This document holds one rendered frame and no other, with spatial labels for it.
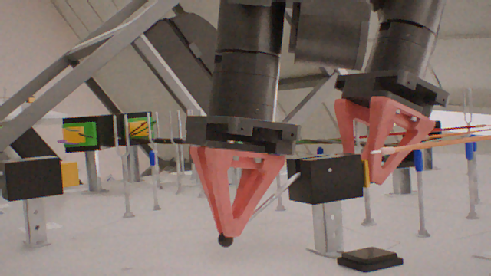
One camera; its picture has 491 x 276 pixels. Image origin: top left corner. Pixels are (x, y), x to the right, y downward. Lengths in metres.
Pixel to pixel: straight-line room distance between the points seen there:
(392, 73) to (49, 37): 7.76
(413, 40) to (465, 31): 3.03
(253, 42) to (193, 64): 1.11
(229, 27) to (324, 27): 0.08
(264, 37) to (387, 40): 0.15
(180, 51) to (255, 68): 1.10
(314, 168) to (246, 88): 0.10
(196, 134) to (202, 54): 1.11
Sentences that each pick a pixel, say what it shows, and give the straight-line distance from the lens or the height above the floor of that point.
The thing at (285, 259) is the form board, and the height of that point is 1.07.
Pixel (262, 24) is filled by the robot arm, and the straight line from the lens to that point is 0.53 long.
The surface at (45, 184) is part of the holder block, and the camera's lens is 0.76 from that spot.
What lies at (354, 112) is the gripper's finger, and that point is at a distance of 0.63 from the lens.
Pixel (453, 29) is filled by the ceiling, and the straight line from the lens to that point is 3.68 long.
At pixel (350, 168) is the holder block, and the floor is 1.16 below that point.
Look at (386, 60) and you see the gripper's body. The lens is 0.62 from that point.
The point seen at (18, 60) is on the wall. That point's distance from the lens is 8.16.
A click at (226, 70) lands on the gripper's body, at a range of 0.52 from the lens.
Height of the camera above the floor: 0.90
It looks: 22 degrees up
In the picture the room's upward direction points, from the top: 45 degrees clockwise
